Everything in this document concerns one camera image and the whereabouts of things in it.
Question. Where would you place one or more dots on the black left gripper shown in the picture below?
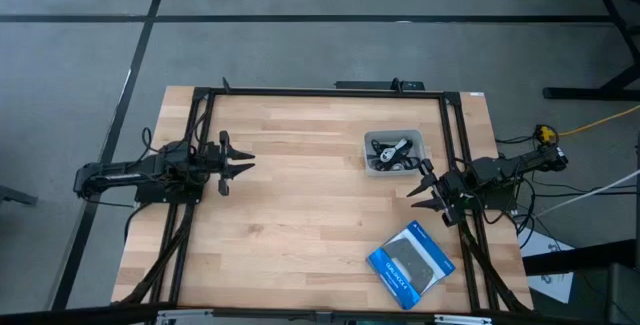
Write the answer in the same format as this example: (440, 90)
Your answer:
(224, 185)

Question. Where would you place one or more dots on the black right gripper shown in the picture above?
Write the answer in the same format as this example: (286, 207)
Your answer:
(450, 192)

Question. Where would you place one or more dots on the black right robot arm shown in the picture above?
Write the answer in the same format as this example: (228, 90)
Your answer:
(500, 167)

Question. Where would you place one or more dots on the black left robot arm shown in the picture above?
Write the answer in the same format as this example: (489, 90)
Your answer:
(125, 170)

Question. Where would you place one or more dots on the grey plastic bin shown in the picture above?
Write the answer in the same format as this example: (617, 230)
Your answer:
(395, 173)

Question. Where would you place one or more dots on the blue game controller box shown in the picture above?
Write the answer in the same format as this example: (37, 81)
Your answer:
(400, 285)

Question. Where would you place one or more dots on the black power strip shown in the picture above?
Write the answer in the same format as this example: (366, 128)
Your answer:
(370, 85)

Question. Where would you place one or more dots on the white paper sheet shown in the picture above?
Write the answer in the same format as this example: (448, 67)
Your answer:
(555, 285)

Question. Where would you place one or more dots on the black furniture piece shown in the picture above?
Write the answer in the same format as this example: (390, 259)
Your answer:
(575, 262)

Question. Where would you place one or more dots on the black table stand leg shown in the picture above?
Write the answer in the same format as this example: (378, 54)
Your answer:
(590, 93)

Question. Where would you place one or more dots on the black stand foot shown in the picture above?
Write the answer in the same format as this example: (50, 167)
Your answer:
(15, 195)

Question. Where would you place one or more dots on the black aluminium table frame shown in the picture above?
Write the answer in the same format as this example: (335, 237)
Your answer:
(325, 92)

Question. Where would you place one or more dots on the silver bracket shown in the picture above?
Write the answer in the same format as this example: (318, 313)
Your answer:
(462, 320)
(185, 316)

